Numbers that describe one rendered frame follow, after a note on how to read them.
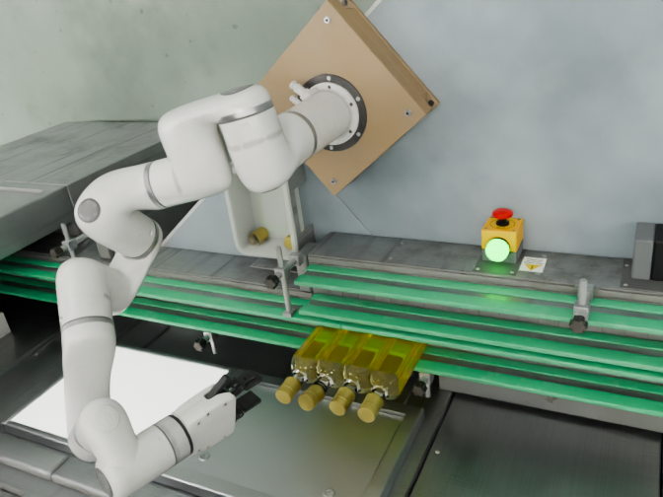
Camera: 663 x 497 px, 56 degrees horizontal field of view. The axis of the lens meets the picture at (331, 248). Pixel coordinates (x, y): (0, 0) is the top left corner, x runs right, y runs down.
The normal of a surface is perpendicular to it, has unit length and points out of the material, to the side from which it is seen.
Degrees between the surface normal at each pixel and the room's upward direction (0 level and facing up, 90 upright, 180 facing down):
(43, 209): 90
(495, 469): 89
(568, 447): 90
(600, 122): 0
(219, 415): 71
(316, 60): 0
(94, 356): 54
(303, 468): 90
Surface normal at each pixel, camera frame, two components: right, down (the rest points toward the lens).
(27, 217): 0.90, 0.09
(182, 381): -0.12, -0.89
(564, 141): -0.43, 0.44
